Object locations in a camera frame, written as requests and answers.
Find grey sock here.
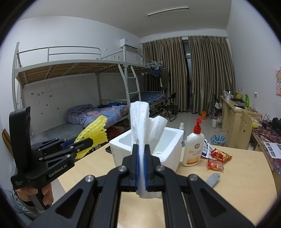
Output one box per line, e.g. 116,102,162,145
206,173,221,188

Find white tissue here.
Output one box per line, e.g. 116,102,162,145
130,101,167,199

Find person's left hand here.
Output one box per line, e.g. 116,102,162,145
15,183,54,205

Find blue patterned quilt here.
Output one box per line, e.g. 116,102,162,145
65,103,129,128

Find black smartphone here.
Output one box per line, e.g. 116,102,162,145
105,146,112,154

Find red snack packet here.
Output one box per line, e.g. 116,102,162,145
207,159,224,172

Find white lotion pump bottle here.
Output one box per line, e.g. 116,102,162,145
182,118,205,167

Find blue white sachet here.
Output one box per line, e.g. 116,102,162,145
201,139,213,159

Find white metal bunk bed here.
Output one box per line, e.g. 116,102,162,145
11,46,160,138

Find white styrofoam box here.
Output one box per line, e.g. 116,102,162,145
109,126,184,173

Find orange snack packet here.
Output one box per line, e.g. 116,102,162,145
211,148,232,162

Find blue waste basket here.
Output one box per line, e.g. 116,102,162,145
210,134,227,146

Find orange container on floor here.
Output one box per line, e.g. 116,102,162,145
201,110,207,120

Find wooden smiley chair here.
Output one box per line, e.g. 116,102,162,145
236,111,253,150

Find black folding chair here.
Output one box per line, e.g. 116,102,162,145
160,93,178,122

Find printed paper sheet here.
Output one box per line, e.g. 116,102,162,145
263,142,281,159

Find patterned cloth covered desk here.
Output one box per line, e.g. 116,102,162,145
251,120,280,188

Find wooden desk with drawers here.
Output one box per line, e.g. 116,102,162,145
220,95,262,148

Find hanging dark clothes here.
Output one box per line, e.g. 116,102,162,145
150,67,170,89

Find green spray bottle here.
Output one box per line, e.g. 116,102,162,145
245,94,250,107

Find white air conditioner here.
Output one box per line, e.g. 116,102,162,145
120,38,139,51

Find brown curtains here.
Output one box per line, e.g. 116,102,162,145
142,36,235,113

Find ceiling tube light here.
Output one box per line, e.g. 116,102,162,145
147,7,189,17

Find anime wall poster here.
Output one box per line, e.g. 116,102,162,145
275,69,281,95

